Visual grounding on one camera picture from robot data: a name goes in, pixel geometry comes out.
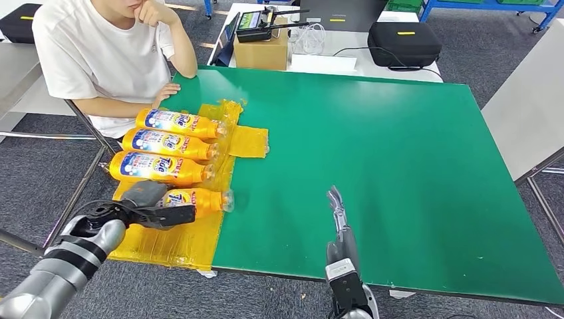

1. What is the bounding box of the steel side table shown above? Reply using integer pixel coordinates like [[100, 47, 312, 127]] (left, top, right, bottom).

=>
[[0, 41, 120, 259]]

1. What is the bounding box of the black remote controller with antennas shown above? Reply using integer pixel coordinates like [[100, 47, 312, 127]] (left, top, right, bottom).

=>
[[235, 6, 311, 44]]

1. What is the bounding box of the brown cardboard box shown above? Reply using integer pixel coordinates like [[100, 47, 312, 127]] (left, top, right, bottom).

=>
[[233, 17, 289, 71]]

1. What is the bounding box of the white cable bundle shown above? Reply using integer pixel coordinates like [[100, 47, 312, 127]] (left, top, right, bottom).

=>
[[291, 22, 328, 56]]

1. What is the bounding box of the person's right hand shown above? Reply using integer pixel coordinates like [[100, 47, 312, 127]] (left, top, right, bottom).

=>
[[151, 82, 182, 110]]

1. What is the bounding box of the black case with yellow label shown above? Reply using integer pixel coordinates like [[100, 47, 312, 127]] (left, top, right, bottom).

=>
[[0, 3, 43, 44], [367, 21, 444, 69]]

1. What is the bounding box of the green plastic crate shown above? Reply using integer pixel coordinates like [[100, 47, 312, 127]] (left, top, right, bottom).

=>
[[386, 0, 424, 13]]

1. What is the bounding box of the orange detergent bottle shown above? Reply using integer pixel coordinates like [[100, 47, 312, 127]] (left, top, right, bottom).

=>
[[158, 187, 234, 220], [122, 128, 220, 161], [135, 108, 229, 141], [108, 150, 217, 187]]

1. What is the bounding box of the person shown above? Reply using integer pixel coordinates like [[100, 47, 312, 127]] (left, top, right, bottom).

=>
[[31, 0, 199, 140]]

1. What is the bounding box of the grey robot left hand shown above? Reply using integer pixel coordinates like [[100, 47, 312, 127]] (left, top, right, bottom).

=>
[[120, 179, 170, 210]]

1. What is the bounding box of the grey side table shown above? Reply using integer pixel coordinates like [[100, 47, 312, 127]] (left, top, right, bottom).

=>
[[481, 17, 564, 247]]

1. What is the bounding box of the dark blue tablet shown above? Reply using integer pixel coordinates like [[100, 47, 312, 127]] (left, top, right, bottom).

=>
[[210, 11, 242, 67]]

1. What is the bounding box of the white flat box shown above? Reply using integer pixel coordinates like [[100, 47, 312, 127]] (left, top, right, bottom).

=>
[[291, 53, 358, 75]]

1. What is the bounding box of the black power cable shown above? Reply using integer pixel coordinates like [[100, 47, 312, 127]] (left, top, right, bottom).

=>
[[333, 46, 445, 83]]

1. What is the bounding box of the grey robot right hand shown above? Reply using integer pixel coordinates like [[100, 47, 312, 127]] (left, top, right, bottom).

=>
[[326, 185, 360, 274]]

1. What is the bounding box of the person's left hand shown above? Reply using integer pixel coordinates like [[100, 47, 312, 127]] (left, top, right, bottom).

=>
[[133, 0, 180, 27]]

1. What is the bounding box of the yellow taped mat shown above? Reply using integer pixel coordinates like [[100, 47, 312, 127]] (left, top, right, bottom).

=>
[[108, 98, 271, 272]]

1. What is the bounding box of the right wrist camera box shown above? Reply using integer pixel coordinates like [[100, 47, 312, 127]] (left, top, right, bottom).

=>
[[325, 258, 375, 314]]

